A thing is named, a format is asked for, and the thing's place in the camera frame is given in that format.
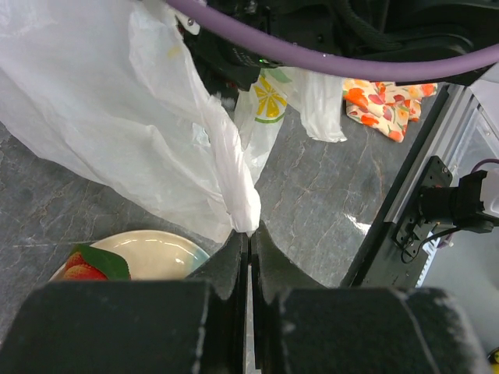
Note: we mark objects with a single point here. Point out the cream and blue plate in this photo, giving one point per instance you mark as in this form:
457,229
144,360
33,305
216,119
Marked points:
152,255

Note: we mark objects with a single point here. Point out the grey stone mat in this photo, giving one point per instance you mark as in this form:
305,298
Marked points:
318,202

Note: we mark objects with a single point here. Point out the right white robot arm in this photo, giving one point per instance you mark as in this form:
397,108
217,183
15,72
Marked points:
388,31

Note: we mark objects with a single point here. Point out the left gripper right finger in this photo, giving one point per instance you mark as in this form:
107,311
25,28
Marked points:
300,326

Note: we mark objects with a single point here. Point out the floral orange cloth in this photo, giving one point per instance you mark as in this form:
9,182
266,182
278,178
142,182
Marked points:
385,106

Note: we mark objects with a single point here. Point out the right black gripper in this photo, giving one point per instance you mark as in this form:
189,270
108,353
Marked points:
222,65

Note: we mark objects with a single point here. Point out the red fake cherry bunch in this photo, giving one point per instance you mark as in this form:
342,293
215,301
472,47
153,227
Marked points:
87,263

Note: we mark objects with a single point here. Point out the white plastic bag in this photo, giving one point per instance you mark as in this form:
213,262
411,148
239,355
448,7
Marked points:
108,90

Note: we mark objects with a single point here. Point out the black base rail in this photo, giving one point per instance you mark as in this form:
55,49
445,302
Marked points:
457,138

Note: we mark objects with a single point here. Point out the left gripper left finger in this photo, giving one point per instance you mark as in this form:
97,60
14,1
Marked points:
194,325

